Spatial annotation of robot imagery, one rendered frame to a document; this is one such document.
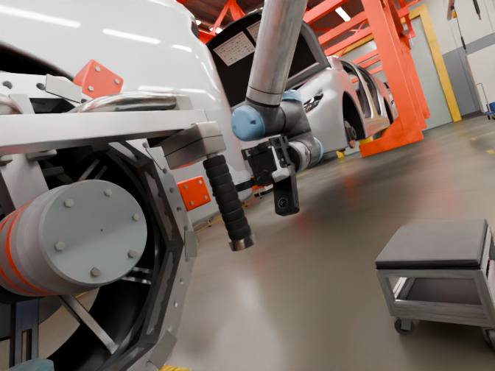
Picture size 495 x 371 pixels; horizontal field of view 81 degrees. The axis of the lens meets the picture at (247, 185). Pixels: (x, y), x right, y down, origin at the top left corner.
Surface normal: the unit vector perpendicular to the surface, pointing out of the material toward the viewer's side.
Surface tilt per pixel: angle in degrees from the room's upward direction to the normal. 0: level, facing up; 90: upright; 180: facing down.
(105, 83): 90
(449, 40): 90
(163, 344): 90
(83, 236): 90
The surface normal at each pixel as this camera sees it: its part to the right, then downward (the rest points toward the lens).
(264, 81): -0.30, 0.45
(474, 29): -0.51, 0.23
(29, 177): 0.78, -0.25
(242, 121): -0.67, 0.27
